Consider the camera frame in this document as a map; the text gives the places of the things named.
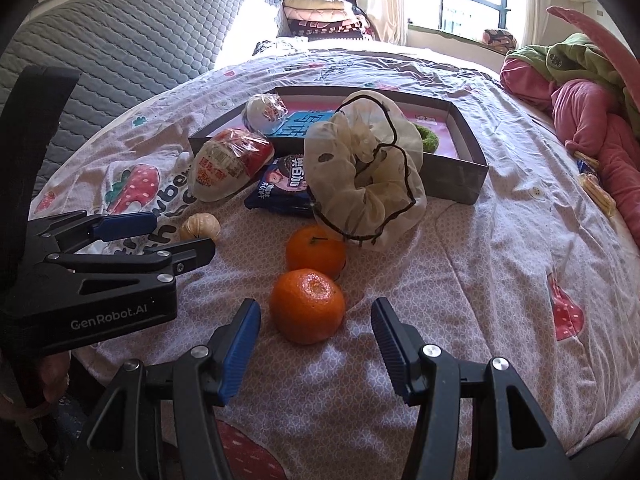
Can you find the yellow biscuit packet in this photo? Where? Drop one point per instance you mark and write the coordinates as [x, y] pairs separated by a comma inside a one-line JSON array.
[[597, 192]]

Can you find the patterned folded cloth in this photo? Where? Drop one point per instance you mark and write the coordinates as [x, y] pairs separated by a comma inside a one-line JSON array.
[[500, 39]]

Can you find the pink blanket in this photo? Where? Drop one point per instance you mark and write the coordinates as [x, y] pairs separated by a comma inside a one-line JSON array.
[[585, 110]]

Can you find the window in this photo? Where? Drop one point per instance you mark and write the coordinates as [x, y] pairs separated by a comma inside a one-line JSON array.
[[470, 5]]

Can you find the blue cookie packet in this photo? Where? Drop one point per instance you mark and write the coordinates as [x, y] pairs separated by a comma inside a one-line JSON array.
[[280, 185]]

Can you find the grey cardboard box pink inside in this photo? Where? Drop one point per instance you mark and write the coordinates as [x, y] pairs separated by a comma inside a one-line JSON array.
[[450, 172]]

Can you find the orange tangerine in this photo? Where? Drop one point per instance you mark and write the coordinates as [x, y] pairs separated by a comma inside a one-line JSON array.
[[307, 310], [312, 255]]

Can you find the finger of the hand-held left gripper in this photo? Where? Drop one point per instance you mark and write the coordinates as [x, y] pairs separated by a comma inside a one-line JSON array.
[[125, 225], [192, 255]]

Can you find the cream curtain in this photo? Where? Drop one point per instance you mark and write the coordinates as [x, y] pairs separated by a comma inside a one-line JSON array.
[[380, 0]]

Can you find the small blue snack packet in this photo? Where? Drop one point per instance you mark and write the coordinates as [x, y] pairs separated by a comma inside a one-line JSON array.
[[585, 164]]

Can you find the black and white cloth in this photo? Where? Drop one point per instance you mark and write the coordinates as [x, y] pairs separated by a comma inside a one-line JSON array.
[[277, 46]]

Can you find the green knitted scrunchie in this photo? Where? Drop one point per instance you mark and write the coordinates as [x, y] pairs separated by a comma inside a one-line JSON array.
[[430, 140]]

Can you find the cream scrunchie with black trim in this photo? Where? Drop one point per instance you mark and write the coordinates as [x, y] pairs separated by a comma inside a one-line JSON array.
[[350, 200]]

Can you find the person's left hand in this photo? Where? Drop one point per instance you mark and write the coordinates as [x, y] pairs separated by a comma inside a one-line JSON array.
[[50, 375]]

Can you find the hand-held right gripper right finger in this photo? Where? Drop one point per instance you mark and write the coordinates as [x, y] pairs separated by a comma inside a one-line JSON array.
[[392, 355]]

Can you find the green garment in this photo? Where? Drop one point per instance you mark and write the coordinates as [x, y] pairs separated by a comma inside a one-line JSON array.
[[575, 55]]

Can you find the bread bun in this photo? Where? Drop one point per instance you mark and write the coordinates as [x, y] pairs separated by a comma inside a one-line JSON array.
[[260, 112], [220, 167]]

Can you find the stack of folded blankets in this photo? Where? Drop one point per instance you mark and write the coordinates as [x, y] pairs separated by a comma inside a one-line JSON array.
[[320, 10]]

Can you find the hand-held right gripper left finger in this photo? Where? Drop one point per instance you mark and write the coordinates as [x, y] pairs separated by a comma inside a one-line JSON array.
[[242, 355]]

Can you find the tan walnut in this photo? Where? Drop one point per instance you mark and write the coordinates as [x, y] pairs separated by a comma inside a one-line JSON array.
[[200, 227]]

